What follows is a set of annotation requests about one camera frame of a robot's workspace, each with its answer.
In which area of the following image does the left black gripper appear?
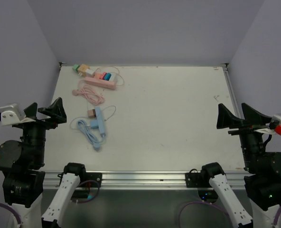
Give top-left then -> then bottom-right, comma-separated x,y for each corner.
19,96 -> 66,165

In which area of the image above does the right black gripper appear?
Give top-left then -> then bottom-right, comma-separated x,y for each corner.
216,101 -> 273,171

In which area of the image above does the blue power strip cord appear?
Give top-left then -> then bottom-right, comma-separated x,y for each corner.
76,119 -> 103,151

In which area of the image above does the pink power strip cord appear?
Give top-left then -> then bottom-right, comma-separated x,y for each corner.
72,80 -> 106,105

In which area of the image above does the pink power strip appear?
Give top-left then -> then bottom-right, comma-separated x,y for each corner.
84,77 -> 116,90

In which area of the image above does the blue power strip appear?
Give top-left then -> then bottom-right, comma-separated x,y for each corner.
95,107 -> 106,138

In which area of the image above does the salmon charger plug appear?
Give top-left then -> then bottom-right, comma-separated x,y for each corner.
94,72 -> 103,80

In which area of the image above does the thin pink usb cable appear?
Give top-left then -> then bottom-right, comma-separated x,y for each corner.
95,66 -> 125,87

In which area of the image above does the cyan plug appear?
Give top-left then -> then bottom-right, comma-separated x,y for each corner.
103,73 -> 112,81

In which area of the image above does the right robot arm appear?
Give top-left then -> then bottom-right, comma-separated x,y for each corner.
200,103 -> 281,228

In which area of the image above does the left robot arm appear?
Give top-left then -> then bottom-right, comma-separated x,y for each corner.
0,97 -> 87,228

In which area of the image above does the green plug cube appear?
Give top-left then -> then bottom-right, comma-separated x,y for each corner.
72,64 -> 80,72

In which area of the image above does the tan plug cube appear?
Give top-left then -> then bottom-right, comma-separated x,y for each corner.
77,64 -> 90,77

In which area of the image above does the white plug cube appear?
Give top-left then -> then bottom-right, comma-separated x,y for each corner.
85,69 -> 95,77

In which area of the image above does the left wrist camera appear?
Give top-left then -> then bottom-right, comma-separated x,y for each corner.
0,103 -> 26,126

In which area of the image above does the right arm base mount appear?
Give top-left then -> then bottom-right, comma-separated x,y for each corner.
185,169 -> 211,188

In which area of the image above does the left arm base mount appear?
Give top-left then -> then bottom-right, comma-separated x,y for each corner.
57,171 -> 103,189

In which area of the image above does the aluminium front rail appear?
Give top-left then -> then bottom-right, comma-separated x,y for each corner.
43,171 -> 249,190

